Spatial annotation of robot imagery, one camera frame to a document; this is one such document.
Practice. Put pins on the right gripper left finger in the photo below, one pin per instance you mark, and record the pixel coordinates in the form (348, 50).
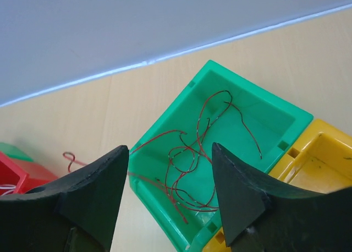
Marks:
(77, 212)

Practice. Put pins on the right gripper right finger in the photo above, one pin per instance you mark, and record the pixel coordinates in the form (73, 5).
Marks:
(261, 213)

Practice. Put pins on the red bin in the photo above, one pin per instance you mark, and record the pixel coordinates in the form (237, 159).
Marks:
(18, 176)

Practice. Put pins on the yellow bin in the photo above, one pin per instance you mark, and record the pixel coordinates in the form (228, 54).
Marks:
(320, 161)

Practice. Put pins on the left green bin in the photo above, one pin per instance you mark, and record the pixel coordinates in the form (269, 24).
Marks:
(14, 152)

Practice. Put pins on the green bin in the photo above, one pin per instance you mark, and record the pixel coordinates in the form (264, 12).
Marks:
(14, 152)
(171, 165)

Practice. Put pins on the right green bin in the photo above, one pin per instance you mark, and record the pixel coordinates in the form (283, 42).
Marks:
(171, 165)

